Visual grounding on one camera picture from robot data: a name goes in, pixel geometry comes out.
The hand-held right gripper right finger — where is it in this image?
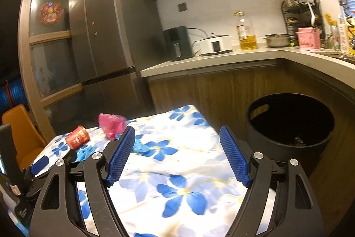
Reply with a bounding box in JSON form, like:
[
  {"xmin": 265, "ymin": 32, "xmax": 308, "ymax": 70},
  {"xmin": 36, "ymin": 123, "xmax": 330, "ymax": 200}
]
[{"xmin": 219, "ymin": 126, "xmax": 325, "ymax": 237}]

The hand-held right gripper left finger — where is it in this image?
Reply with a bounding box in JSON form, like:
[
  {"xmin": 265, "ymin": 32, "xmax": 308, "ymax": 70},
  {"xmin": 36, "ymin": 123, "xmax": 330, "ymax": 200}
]
[{"xmin": 29, "ymin": 126, "xmax": 136, "ymax": 237}]

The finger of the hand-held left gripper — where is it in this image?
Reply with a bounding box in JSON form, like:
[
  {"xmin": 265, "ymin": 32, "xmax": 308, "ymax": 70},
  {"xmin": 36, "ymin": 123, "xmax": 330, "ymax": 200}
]
[
  {"xmin": 64, "ymin": 149, "xmax": 79, "ymax": 165},
  {"xmin": 24, "ymin": 156, "xmax": 51, "ymax": 179}
]

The black trash bin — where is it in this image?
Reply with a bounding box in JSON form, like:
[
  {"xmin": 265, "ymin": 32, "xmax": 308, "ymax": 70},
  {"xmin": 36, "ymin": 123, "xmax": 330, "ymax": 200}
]
[{"xmin": 246, "ymin": 93, "xmax": 335, "ymax": 176}]

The red tin can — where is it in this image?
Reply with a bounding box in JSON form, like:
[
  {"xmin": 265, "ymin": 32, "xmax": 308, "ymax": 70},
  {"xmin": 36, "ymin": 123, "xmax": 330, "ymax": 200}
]
[{"xmin": 65, "ymin": 125, "xmax": 91, "ymax": 149}]

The blue plastic bag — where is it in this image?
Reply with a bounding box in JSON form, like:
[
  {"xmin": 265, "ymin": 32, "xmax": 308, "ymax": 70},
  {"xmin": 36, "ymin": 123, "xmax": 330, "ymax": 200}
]
[{"xmin": 132, "ymin": 140, "xmax": 152, "ymax": 155}]

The pink plastic bag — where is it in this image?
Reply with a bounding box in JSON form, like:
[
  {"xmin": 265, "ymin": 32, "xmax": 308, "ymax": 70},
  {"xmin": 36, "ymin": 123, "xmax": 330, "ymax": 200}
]
[{"xmin": 98, "ymin": 113, "xmax": 127, "ymax": 141}]

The orange chair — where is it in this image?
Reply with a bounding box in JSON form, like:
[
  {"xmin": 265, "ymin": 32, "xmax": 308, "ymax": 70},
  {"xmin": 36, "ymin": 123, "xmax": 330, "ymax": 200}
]
[{"xmin": 1, "ymin": 104, "xmax": 47, "ymax": 168}]

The blue floral tablecloth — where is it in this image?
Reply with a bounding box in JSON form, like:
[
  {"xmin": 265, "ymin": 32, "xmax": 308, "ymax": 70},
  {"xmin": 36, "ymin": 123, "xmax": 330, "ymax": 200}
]
[{"xmin": 28, "ymin": 105, "xmax": 275, "ymax": 237}]

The blue ribbed container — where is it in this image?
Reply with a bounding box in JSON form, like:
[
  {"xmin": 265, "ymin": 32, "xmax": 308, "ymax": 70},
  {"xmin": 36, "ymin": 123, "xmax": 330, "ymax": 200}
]
[{"xmin": 0, "ymin": 81, "xmax": 28, "ymax": 114}]

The wooden kitchen counter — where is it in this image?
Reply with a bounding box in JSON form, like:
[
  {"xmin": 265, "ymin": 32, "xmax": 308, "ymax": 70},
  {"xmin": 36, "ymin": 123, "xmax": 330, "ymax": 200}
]
[{"xmin": 140, "ymin": 47, "xmax": 355, "ymax": 171}]

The wooden glass sliding door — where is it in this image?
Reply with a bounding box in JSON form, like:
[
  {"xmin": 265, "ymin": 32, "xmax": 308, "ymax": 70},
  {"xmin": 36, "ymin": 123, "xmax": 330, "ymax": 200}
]
[{"xmin": 18, "ymin": 0, "xmax": 86, "ymax": 140}]

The grey refrigerator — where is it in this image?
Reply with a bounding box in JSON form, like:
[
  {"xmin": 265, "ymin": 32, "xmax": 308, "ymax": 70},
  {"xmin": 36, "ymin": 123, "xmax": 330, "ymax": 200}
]
[{"xmin": 68, "ymin": 0, "xmax": 167, "ymax": 126}]

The white rice cooker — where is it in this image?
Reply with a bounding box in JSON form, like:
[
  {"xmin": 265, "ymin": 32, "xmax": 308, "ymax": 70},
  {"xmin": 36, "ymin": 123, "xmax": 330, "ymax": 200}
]
[{"xmin": 199, "ymin": 33, "xmax": 233, "ymax": 56}]

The cooking oil bottle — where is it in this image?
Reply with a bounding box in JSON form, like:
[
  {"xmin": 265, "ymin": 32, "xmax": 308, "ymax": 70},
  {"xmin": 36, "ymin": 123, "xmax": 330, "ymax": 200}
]
[{"xmin": 233, "ymin": 12, "xmax": 259, "ymax": 51}]

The steel pot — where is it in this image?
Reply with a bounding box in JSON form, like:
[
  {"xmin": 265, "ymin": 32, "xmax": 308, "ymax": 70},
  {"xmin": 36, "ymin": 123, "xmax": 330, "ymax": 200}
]
[{"xmin": 265, "ymin": 33, "xmax": 290, "ymax": 48}]

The dark green air fryer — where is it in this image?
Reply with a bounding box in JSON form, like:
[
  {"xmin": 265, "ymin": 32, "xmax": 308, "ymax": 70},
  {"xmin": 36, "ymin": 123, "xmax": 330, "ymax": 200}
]
[{"xmin": 163, "ymin": 26, "xmax": 193, "ymax": 62}]

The pink utensil basket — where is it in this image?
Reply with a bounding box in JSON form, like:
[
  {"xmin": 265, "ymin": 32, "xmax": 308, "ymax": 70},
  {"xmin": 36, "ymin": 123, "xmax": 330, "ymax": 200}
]
[{"xmin": 295, "ymin": 27, "xmax": 322, "ymax": 51}]

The red round door decoration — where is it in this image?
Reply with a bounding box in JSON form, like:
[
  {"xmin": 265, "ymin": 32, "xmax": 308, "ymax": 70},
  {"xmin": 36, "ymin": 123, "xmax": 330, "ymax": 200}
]
[{"xmin": 40, "ymin": 2, "xmax": 62, "ymax": 24}]

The white ladle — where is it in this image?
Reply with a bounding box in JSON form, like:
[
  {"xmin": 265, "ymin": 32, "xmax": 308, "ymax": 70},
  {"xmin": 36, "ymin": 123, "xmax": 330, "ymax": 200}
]
[{"xmin": 306, "ymin": 2, "xmax": 318, "ymax": 28}]

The white detergent bottle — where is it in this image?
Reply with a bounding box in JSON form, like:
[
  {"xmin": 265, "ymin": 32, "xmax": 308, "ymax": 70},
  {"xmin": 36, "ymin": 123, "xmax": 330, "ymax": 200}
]
[{"xmin": 337, "ymin": 15, "xmax": 350, "ymax": 53}]

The black dish rack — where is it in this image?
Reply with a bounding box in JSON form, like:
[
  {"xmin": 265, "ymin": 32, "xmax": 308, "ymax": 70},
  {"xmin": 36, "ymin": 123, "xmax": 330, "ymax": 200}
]
[{"xmin": 281, "ymin": 0, "xmax": 325, "ymax": 46}]

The grey power cable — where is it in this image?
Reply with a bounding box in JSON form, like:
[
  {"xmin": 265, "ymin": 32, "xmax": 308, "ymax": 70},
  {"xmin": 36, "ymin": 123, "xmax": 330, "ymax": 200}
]
[{"xmin": 189, "ymin": 28, "xmax": 207, "ymax": 40}]

